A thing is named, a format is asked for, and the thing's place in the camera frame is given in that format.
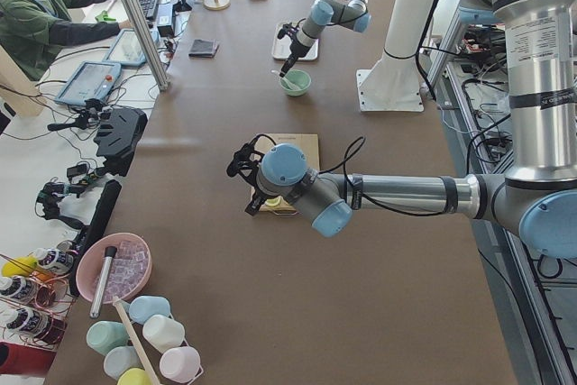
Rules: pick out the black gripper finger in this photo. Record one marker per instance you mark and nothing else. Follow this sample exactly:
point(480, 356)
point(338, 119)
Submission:
point(255, 205)
point(287, 66)

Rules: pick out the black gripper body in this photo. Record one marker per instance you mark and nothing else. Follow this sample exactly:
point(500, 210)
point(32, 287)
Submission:
point(260, 192)
point(296, 48)

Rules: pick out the white ceramic spoon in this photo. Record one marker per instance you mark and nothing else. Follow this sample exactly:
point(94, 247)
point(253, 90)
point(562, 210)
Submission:
point(284, 81)

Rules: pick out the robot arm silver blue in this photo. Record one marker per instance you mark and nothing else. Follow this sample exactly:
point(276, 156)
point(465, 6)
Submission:
point(353, 15)
point(535, 199)

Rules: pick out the mint green bowl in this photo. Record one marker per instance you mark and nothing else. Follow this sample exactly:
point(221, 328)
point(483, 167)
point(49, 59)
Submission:
point(299, 77)

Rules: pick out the pink bowl with ice cubes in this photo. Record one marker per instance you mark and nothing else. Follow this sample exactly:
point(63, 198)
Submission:
point(130, 269)

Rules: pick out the white rectangular tray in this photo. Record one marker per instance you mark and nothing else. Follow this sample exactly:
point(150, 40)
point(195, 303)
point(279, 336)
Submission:
point(311, 55)

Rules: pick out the single lemon slice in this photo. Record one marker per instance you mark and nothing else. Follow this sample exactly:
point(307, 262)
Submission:
point(273, 202)

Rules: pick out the wooden cutting board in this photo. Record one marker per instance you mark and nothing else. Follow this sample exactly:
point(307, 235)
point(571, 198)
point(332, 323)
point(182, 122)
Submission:
point(307, 143)

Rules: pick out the grey folded cloth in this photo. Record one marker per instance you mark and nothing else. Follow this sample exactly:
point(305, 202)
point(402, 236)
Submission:
point(203, 48)

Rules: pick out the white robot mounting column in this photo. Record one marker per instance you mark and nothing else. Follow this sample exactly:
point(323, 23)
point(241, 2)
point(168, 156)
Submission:
point(392, 84)

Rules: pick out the silver metal tube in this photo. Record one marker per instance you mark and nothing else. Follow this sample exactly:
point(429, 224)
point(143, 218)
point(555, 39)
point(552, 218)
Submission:
point(98, 297)

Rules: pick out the light blue cup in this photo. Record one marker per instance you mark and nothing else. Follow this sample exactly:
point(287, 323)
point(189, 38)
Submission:
point(144, 307)

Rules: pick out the black long bar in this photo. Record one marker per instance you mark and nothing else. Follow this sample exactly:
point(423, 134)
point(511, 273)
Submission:
point(93, 232)

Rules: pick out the white cup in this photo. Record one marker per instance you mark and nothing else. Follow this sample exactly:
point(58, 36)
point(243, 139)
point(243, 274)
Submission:
point(163, 333)

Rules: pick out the blue teach pendant far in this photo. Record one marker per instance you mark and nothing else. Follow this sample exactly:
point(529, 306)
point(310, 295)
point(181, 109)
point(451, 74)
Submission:
point(126, 50)

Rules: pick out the blue teach pendant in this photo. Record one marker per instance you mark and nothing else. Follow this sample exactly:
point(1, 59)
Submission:
point(126, 50)
point(91, 80)

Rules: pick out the wooden cup rack stick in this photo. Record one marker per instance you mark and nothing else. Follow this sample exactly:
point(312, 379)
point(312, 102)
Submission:
point(134, 338)

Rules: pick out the blue teach pendant near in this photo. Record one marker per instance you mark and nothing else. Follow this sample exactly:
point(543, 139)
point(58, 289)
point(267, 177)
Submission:
point(91, 80)

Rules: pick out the pink cup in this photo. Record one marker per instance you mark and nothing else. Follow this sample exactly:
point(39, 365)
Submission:
point(180, 364)

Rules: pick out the mint green cup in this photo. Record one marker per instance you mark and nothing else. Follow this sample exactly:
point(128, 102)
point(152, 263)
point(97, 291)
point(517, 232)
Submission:
point(104, 336)

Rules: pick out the pale blue grey cup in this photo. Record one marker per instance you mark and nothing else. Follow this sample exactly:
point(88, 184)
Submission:
point(119, 360)

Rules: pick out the yellow cup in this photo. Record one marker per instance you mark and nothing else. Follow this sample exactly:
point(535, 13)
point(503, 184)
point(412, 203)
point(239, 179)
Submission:
point(134, 376)

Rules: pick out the person in green jacket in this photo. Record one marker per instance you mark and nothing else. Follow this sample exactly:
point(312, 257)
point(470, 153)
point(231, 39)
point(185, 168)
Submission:
point(33, 32)

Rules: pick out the yellow lemon toy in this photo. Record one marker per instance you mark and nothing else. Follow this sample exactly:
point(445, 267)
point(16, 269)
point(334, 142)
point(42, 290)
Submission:
point(23, 266)

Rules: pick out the black plastic bracket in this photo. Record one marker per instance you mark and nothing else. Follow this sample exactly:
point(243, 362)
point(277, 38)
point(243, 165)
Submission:
point(117, 137)

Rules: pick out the aluminium frame post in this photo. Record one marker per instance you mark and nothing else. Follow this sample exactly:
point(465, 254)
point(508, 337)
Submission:
point(136, 17)

